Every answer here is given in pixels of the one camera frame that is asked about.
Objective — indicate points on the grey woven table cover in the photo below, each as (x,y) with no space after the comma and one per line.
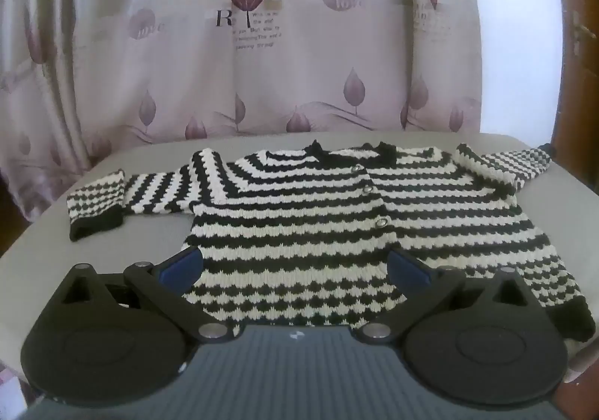
(140,240)

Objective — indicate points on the pink leaf print curtain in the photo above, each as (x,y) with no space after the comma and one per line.
(187,50)

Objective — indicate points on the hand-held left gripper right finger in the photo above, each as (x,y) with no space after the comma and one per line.
(408,268)

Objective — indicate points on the brown wooden door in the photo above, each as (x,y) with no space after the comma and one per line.
(578,88)

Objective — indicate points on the black and white striped knit sweater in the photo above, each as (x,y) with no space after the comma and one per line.
(327,233)

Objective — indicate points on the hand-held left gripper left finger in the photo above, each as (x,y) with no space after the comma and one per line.
(181,266)

